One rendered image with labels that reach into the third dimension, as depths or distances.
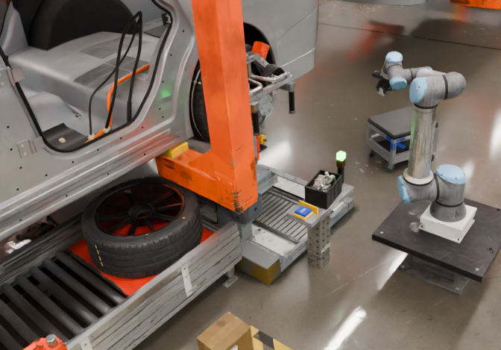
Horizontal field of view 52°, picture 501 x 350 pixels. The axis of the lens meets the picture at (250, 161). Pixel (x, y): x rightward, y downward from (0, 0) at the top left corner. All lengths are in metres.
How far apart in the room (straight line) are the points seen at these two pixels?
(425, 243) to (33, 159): 2.02
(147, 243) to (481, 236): 1.78
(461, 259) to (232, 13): 1.68
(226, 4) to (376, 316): 1.77
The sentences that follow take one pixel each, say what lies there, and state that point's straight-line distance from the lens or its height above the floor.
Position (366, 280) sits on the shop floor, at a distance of 3.15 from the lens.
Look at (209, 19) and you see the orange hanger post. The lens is 2.35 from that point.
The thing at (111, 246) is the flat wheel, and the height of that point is 0.50.
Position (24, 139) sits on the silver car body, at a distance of 2.51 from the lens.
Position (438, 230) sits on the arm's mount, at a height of 0.33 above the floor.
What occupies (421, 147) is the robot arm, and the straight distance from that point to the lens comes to 2.68.
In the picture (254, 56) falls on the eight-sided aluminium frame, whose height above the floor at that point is 1.11.
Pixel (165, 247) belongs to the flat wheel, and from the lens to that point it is 2.78.
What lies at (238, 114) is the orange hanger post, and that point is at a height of 1.09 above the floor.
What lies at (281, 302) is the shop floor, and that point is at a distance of 3.01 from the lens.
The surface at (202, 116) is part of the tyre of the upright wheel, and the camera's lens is 3.09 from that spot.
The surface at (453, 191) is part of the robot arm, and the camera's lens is 2.90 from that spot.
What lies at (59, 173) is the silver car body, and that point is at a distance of 2.66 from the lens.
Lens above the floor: 2.19
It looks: 31 degrees down
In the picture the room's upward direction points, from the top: 5 degrees counter-clockwise
